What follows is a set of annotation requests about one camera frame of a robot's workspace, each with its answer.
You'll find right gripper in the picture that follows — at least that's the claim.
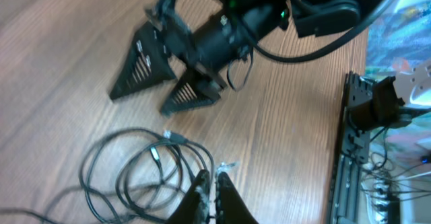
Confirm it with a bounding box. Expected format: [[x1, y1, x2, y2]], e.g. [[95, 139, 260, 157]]
[[109, 10, 242, 116]]

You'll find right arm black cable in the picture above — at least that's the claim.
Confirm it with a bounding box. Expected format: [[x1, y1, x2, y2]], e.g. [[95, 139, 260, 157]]
[[225, 0, 408, 92]]

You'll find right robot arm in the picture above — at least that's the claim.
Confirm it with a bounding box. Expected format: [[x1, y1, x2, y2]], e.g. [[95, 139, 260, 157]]
[[109, 0, 384, 115]]

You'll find black USB cable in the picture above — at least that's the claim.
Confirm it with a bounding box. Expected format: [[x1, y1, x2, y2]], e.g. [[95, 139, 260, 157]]
[[77, 126, 216, 224]]

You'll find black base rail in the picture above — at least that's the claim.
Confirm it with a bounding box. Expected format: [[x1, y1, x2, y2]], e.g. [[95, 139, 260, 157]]
[[325, 71, 371, 224]]

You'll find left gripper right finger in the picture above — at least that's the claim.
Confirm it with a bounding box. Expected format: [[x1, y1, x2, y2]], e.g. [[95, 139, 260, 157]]
[[215, 172, 259, 224]]

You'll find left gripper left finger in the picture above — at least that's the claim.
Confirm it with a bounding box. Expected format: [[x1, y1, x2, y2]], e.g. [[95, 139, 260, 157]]
[[165, 170, 210, 224]]

